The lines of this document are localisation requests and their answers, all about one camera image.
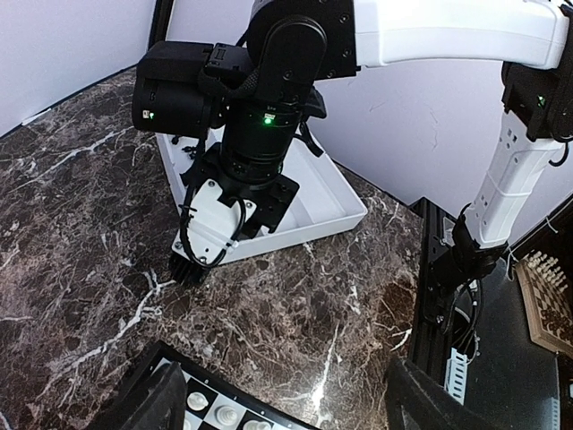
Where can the left black frame post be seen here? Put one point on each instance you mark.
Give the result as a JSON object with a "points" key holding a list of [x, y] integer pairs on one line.
{"points": [[160, 21]]}

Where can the white plastic tray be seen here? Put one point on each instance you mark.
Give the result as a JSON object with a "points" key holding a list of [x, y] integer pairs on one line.
{"points": [[324, 205]]}

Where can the white chess pieces row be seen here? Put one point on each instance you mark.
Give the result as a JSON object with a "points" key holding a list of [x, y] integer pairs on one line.
{"points": [[225, 417]]}

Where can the white slotted cable duct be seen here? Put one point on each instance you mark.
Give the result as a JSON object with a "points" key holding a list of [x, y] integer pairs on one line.
{"points": [[456, 376]]}

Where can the black chess pieces in tray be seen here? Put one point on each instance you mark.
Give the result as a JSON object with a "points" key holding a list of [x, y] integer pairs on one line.
{"points": [[185, 145]]}

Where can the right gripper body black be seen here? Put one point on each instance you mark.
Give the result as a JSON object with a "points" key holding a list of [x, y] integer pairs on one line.
{"points": [[238, 177]]}

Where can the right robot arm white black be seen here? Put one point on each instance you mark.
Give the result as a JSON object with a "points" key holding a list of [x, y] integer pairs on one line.
{"points": [[244, 104]]}

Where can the black aluminium front rail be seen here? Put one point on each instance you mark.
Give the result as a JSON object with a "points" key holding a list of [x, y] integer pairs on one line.
{"points": [[447, 305]]}

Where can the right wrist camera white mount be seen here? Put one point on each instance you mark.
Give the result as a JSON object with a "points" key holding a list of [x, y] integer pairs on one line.
{"points": [[210, 228]]}

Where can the wooden chess set box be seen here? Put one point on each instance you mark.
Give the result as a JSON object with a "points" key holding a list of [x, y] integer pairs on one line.
{"points": [[546, 292]]}

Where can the black silver chess board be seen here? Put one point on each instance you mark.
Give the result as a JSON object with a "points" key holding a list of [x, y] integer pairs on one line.
{"points": [[218, 391]]}

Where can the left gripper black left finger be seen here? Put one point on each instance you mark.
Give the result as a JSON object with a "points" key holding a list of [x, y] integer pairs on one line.
{"points": [[156, 404]]}

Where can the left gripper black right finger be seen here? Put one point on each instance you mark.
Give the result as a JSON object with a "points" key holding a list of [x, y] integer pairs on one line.
{"points": [[415, 401]]}

